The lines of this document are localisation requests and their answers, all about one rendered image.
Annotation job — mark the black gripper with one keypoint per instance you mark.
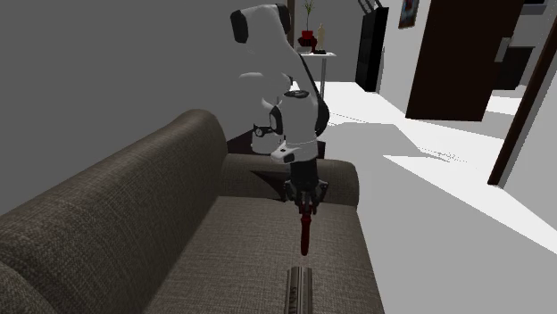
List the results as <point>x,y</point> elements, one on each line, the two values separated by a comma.
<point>303,174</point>

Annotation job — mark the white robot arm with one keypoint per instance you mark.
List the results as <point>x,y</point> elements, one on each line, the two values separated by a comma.
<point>296,117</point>

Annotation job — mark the brown fabric sofa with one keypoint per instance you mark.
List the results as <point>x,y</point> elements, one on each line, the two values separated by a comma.
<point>174,226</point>

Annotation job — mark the white side table with plant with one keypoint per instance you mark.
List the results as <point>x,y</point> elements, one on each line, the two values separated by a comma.
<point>322,55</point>

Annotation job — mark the black tall cabinet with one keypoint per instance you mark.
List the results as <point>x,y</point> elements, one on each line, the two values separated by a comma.
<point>370,52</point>

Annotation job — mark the dark brown door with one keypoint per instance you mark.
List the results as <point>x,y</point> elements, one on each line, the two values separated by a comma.
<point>457,61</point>

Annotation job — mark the dark low cabinet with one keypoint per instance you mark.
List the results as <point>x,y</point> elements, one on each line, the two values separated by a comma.
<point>515,67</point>

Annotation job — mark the framed wall picture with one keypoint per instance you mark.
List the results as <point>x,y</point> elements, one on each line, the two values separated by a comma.
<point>408,13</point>

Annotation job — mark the dark brown door frame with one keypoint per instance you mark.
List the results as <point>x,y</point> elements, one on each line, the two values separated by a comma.
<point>518,117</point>

